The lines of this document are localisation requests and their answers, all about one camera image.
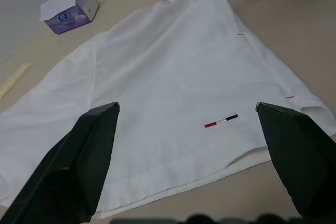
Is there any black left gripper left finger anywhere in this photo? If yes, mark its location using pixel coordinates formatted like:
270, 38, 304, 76
0, 102, 121, 224

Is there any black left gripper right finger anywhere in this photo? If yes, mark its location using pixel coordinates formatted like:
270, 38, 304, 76
255, 101, 336, 219

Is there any white shorts garment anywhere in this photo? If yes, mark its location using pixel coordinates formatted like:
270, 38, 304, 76
0, 0, 334, 221

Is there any yellowish plastic packet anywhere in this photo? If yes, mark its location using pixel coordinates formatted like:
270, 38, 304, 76
0, 62, 33, 100

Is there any purple tissue box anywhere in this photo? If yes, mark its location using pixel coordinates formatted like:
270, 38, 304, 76
39, 0, 100, 35

